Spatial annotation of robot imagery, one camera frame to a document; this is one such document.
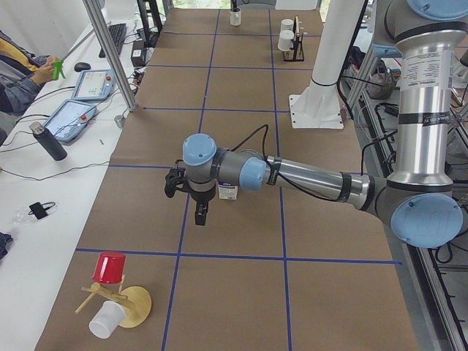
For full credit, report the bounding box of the red plastic cup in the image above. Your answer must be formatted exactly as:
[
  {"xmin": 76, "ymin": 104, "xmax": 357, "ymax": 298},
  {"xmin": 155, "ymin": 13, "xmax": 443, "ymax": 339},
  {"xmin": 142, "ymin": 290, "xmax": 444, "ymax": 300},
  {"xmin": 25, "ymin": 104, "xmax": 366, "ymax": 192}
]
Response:
[{"xmin": 91, "ymin": 251, "xmax": 126, "ymax": 284}]

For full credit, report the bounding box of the black wire mug rack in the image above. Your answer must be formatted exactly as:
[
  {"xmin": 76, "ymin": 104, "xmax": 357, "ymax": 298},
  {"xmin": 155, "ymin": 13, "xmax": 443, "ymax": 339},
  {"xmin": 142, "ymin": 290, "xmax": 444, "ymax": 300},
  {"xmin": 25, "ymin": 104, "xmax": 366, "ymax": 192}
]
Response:
[{"xmin": 281, "ymin": 15, "xmax": 305, "ymax": 62}]

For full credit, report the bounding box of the lower teach pendant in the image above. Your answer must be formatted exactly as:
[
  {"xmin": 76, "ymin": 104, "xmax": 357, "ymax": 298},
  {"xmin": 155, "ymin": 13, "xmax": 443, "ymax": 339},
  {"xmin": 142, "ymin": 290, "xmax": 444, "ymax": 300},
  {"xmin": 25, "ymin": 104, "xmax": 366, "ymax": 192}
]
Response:
[{"xmin": 44, "ymin": 99, "xmax": 97, "ymax": 143}]

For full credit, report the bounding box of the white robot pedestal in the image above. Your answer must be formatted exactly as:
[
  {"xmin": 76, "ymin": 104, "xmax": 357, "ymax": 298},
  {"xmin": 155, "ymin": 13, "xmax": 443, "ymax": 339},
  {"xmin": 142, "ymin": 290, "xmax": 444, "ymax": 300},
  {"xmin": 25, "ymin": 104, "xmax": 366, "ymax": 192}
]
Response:
[{"xmin": 289, "ymin": 0, "xmax": 366, "ymax": 129}]

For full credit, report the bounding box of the white mug upper rack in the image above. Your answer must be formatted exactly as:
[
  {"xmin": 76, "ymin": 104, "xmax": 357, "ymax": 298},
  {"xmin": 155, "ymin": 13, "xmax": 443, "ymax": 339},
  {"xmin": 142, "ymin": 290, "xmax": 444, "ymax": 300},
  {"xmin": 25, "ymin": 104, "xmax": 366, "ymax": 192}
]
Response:
[{"xmin": 277, "ymin": 29, "xmax": 295, "ymax": 52}]

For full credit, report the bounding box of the black water bottle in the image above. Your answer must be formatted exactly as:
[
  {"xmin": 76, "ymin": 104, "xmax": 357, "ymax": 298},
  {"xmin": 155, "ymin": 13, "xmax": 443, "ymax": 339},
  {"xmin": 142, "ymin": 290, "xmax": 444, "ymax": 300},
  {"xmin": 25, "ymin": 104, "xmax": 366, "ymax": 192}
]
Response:
[{"xmin": 29, "ymin": 121, "xmax": 67, "ymax": 161}]

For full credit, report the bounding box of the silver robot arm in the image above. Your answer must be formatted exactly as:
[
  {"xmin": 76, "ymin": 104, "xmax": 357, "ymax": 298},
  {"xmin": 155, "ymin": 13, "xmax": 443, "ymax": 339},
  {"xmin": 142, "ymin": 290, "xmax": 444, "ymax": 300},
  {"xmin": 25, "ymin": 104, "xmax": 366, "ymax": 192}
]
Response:
[{"xmin": 183, "ymin": 1, "xmax": 467, "ymax": 248}]

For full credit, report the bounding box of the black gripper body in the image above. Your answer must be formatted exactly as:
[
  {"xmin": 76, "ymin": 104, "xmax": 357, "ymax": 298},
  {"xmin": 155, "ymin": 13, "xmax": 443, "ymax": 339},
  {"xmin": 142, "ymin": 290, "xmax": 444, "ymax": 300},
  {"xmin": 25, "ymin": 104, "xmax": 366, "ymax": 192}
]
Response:
[{"xmin": 190, "ymin": 182, "xmax": 216, "ymax": 212}]

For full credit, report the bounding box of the person hand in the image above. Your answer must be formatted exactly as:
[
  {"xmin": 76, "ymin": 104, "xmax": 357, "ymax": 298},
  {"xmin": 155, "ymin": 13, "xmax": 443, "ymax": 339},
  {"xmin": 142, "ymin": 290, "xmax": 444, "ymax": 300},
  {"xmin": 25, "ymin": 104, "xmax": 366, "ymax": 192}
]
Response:
[{"xmin": 31, "ymin": 56, "xmax": 58, "ymax": 86}]

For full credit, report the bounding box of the blue white milk carton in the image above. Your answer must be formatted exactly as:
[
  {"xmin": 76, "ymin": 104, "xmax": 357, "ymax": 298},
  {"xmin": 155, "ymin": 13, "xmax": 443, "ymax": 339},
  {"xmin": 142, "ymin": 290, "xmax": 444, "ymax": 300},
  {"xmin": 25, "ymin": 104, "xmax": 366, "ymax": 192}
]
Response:
[{"xmin": 218, "ymin": 182, "xmax": 238, "ymax": 200}]

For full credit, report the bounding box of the white mug grey interior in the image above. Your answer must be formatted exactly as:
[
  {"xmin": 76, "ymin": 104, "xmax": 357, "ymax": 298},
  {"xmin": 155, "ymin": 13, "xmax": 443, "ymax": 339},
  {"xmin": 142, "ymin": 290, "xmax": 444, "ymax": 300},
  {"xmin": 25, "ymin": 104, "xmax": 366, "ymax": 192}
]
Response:
[{"xmin": 230, "ymin": 9, "xmax": 241, "ymax": 26}]

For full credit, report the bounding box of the wooden cup tree stand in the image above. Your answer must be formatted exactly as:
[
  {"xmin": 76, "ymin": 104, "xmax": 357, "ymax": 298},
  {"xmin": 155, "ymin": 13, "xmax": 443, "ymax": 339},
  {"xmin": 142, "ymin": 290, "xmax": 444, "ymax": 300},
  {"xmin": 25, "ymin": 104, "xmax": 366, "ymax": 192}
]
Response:
[{"xmin": 75, "ymin": 274, "xmax": 152, "ymax": 328}]

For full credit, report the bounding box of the white plastic cup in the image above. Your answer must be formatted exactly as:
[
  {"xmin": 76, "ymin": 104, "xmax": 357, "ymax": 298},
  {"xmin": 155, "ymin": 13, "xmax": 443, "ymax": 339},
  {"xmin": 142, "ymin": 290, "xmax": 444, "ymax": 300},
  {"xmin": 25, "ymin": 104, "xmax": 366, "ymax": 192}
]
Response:
[{"xmin": 88, "ymin": 301, "xmax": 127, "ymax": 339}]

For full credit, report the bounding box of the upper teach pendant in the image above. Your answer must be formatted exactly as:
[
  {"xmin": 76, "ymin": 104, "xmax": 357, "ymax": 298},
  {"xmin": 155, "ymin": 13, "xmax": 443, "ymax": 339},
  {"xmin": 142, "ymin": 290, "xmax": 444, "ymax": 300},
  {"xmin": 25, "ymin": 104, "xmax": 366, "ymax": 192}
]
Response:
[{"xmin": 72, "ymin": 69, "xmax": 115, "ymax": 102}]

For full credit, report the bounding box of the white mug lower rack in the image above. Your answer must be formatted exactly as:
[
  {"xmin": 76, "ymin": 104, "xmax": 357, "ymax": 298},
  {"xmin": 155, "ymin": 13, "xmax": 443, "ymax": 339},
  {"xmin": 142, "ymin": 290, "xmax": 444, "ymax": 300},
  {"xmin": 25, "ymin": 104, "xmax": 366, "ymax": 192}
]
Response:
[{"xmin": 280, "ymin": 18, "xmax": 295, "ymax": 31}]

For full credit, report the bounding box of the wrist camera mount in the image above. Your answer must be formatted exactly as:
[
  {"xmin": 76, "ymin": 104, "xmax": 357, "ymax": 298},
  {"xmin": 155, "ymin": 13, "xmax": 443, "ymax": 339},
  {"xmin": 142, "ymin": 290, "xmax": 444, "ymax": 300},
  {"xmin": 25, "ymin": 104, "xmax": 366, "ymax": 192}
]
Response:
[{"xmin": 165, "ymin": 159, "xmax": 189, "ymax": 198}]

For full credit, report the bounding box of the black keyboard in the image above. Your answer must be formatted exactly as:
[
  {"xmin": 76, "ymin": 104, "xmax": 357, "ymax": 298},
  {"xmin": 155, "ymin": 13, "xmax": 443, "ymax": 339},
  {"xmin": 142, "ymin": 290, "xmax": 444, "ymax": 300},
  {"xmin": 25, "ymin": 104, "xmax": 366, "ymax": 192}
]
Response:
[{"xmin": 107, "ymin": 23, "xmax": 127, "ymax": 55}]

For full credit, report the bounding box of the small metal cylinder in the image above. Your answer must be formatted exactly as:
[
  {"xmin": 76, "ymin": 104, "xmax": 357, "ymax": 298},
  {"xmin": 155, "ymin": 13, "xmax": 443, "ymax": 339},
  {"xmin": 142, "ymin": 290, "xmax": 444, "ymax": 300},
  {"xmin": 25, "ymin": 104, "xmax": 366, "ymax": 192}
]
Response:
[{"xmin": 114, "ymin": 115, "xmax": 125, "ymax": 129}]

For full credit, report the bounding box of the aluminium frame post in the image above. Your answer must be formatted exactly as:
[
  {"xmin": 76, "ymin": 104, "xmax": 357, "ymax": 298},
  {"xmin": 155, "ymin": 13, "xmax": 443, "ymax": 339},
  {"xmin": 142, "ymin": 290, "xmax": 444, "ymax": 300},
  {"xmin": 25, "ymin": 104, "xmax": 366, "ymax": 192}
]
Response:
[{"xmin": 83, "ymin": 0, "xmax": 137, "ymax": 112}]

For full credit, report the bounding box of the black computer mouse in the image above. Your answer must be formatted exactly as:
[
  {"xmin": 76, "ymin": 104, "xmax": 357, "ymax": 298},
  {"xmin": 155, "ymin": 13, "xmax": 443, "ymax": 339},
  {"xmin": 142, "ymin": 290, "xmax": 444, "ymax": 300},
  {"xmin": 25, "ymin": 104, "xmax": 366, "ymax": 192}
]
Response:
[{"xmin": 74, "ymin": 61, "xmax": 91, "ymax": 72}]

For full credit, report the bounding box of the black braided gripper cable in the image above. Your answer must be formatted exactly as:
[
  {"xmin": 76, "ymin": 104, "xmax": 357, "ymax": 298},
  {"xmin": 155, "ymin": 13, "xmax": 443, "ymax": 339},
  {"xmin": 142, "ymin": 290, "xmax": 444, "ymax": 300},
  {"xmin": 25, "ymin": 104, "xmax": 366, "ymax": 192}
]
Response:
[{"xmin": 230, "ymin": 124, "xmax": 344, "ymax": 201}]

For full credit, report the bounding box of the green hand tool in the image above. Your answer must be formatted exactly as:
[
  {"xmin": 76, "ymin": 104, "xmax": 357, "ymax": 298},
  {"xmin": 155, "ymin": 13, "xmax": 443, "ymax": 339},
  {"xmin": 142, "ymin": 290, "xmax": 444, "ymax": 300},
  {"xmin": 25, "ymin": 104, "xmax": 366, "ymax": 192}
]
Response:
[{"xmin": 52, "ymin": 60, "xmax": 65, "ymax": 80}]

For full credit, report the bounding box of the teach pendant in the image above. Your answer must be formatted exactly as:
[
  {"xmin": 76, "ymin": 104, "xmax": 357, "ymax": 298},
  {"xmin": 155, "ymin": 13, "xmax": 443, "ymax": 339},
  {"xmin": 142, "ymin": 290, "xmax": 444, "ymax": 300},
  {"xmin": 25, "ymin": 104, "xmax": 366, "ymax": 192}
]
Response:
[
  {"xmin": 72, "ymin": 69, "xmax": 115, "ymax": 102},
  {"xmin": 44, "ymin": 99, "xmax": 97, "ymax": 143}
]

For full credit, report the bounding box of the white mug rack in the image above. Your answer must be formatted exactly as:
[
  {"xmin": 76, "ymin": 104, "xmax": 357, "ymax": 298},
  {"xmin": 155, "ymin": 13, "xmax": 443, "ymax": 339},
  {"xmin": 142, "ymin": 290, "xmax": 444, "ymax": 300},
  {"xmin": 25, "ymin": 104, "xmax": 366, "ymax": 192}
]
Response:
[
  {"xmin": 280, "ymin": 18, "xmax": 295, "ymax": 31},
  {"xmin": 277, "ymin": 29, "xmax": 295, "ymax": 52}
]

